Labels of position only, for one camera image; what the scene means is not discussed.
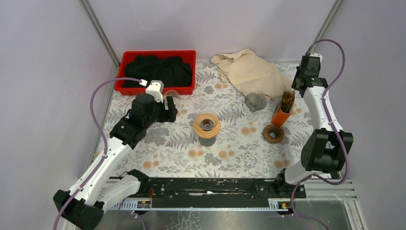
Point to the small glass beaker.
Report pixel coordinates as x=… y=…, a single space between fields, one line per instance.
x=175 y=96

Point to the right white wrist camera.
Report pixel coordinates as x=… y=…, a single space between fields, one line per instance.
x=316 y=55

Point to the black cloth in bin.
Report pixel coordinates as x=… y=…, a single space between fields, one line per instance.
x=172 y=71

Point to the dark wooden ring holder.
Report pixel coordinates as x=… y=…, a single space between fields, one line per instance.
x=273 y=134

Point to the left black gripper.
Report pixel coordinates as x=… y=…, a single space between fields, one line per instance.
x=169 y=109

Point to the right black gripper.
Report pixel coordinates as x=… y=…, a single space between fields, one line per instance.
x=294 y=82

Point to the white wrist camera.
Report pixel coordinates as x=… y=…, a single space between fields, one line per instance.
x=316 y=55
x=155 y=89

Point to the beige cloth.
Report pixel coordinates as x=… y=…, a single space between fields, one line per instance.
x=249 y=73

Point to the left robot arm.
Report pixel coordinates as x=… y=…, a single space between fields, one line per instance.
x=84 y=204

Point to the floral patterned table mat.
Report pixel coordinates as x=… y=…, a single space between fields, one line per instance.
x=240 y=150

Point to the glass coffee carafe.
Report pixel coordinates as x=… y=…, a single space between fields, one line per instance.
x=207 y=142

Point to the grey ribbed glass dripper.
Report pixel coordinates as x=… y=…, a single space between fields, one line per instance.
x=255 y=101

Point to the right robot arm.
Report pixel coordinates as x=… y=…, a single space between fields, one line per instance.
x=328 y=146

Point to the clear glass dripper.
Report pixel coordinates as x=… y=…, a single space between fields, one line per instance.
x=207 y=121

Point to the red plastic bin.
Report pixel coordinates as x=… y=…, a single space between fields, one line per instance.
x=131 y=88

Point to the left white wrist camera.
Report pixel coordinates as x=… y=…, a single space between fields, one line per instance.
x=155 y=89

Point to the light wooden ring holder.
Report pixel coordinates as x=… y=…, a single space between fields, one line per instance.
x=207 y=134

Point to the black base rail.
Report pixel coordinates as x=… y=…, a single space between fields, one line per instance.
x=215 y=192

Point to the orange coffee filter box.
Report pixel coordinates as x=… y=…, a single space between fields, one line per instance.
x=283 y=108

